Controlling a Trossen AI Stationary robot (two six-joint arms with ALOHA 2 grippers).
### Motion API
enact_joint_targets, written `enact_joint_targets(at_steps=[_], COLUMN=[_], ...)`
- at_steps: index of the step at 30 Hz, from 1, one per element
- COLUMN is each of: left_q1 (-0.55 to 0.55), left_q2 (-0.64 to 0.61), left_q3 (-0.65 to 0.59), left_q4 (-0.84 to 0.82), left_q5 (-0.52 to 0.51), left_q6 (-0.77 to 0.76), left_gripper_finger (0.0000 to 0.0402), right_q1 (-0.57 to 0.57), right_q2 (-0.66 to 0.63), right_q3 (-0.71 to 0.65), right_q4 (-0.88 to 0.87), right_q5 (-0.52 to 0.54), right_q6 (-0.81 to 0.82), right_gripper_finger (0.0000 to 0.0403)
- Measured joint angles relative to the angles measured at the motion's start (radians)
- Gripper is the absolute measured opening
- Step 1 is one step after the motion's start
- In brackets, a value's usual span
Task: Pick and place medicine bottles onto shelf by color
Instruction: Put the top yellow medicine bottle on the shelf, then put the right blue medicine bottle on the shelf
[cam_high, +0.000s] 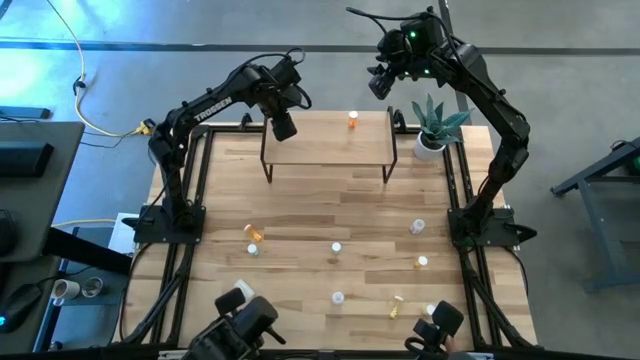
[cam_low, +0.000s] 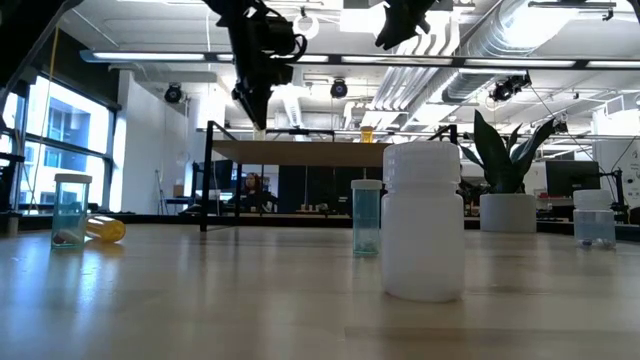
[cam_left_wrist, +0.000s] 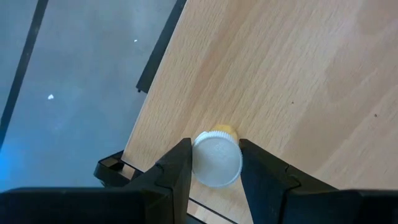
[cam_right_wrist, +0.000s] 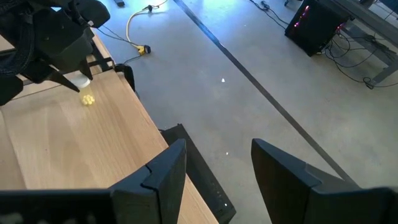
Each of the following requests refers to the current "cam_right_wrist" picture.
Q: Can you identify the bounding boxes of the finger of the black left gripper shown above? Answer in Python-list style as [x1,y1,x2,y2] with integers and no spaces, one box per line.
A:
[77,57,94,81]
[46,70,81,93]

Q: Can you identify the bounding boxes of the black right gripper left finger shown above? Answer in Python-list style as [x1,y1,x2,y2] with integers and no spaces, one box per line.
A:
[109,138,187,224]

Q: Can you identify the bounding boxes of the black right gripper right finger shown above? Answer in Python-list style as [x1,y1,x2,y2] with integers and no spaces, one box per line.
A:
[251,138,323,224]

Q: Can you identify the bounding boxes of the pale yellow pill bottle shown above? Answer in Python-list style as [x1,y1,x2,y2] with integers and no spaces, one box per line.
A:
[70,74,96,107]

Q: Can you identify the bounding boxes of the black computer tower pink lights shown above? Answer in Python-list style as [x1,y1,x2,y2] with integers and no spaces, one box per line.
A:
[284,0,352,57]

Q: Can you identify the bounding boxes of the black aluminium rig frame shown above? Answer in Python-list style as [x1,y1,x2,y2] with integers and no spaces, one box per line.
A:
[159,123,237,224]

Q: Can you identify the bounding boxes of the yellow extension cable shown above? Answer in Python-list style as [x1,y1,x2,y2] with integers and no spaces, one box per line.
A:
[125,0,170,52]

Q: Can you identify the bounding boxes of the yellow black cable plug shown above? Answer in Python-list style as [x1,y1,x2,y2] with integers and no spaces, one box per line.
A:
[136,44,152,56]

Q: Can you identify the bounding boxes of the wooden shelf black metal frame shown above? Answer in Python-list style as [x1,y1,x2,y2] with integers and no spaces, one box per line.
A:
[0,32,220,224]

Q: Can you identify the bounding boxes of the black floor cable bundle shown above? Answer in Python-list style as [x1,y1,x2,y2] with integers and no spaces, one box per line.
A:
[323,30,398,91]

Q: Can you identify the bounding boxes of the grey metal desk frame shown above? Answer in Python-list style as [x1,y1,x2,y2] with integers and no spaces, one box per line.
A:
[317,0,398,90]

